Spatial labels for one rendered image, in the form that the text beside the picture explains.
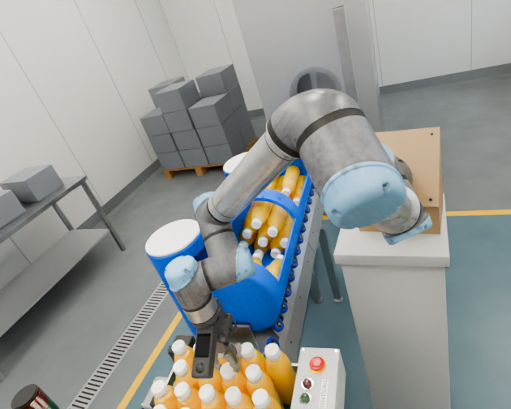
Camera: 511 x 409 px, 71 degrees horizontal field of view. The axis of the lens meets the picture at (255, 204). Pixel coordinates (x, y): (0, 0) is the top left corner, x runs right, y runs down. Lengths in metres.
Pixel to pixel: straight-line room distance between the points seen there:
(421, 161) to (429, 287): 0.38
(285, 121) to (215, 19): 5.92
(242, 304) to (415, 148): 0.71
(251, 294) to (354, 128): 0.72
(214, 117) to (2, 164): 2.28
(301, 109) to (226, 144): 4.07
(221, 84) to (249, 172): 4.14
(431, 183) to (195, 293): 0.72
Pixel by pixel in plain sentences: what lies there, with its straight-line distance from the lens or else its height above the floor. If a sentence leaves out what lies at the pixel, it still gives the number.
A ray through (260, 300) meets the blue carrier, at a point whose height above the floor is 1.11.
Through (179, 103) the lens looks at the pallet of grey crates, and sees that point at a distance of 4.69.
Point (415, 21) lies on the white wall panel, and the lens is 5.83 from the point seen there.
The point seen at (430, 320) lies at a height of 0.87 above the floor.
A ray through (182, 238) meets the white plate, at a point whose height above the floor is 1.04.
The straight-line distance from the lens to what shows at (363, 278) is 1.22.
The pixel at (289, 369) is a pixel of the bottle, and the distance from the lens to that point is 1.06.
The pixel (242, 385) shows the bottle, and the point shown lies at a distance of 1.06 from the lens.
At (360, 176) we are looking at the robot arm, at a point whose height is 1.65.
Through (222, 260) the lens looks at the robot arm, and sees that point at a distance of 0.80.
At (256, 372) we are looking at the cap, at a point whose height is 1.11.
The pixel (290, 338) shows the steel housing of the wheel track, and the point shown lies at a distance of 1.32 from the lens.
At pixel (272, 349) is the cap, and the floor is 1.11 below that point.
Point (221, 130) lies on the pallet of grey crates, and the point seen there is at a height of 0.59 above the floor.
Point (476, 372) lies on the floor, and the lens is 2.28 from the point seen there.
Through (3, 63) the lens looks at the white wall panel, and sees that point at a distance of 4.72.
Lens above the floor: 1.90
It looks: 29 degrees down
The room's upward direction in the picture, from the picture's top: 19 degrees counter-clockwise
